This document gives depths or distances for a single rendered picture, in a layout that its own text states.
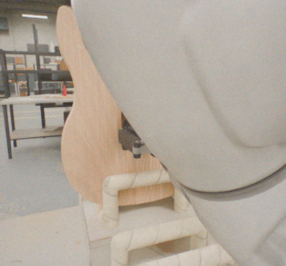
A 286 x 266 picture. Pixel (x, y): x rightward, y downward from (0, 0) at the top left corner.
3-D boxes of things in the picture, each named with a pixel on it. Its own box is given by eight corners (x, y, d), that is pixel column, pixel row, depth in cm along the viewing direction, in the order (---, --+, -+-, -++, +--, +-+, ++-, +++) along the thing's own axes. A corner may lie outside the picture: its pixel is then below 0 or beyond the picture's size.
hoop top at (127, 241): (200, 225, 51) (201, 211, 51) (209, 234, 49) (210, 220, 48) (109, 246, 45) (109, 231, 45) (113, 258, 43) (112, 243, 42)
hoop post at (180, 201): (182, 205, 59) (184, 169, 57) (190, 212, 56) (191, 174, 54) (171, 207, 58) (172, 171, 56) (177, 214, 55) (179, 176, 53)
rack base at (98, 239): (175, 212, 72) (175, 183, 70) (207, 250, 57) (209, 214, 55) (82, 232, 63) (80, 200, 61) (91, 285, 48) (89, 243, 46)
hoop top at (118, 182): (184, 175, 57) (185, 162, 57) (191, 181, 54) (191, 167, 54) (101, 188, 51) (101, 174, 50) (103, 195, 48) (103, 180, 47)
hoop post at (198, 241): (199, 256, 53) (201, 218, 51) (208, 267, 50) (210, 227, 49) (186, 260, 52) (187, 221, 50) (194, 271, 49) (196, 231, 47)
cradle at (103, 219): (105, 199, 61) (104, 188, 60) (115, 226, 50) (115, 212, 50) (91, 202, 60) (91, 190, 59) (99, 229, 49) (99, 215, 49)
